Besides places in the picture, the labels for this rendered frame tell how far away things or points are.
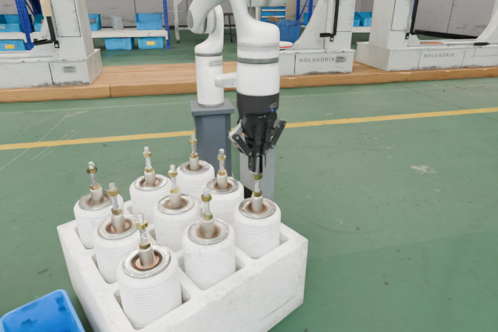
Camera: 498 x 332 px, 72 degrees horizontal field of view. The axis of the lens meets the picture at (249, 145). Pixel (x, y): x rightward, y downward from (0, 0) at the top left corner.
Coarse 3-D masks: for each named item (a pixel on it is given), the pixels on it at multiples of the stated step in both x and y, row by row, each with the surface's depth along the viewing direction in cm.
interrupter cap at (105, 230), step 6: (126, 216) 66; (132, 216) 66; (102, 222) 64; (108, 222) 64; (126, 222) 64; (132, 222) 64; (102, 228) 62; (108, 228) 62; (126, 228) 63; (132, 228) 62; (102, 234) 61; (108, 234) 60; (114, 234) 60; (120, 234) 60; (126, 234) 60
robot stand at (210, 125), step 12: (192, 108) 116; (204, 108) 116; (216, 108) 116; (228, 108) 116; (204, 120) 116; (216, 120) 116; (228, 120) 119; (204, 132) 117; (216, 132) 118; (204, 144) 119; (216, 144) 120; (228, 144) 122; (204, 156) 121; (216, 156) 122; (228, 156) 124; (216, 168) 124; (228, 168) 126
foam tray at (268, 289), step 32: (64, 224) 76; (64, 256) 77; (288, 256) 67; (96, 288) 59; (192, 288) 59; (224, 288) 59; (256, 288) 64; (288, 288) 71; (96, 320) 62; (128, 320) 53; (160, 320) 53; (192, 320) 54; (224, 320) 60; (256, 320) 67
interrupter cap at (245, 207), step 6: (264, 198) 71; (240, 204) 69; (246, 204) 70; (264, 204) 70; (270, 204) 70; (240, 210) 67; (246, 210) 67; (252, 210) 68; (264, 210) 68; (270, 210) 67; (246, 216) 66; (252, 216) 65; (258, 216) 65; (264, 216) 65
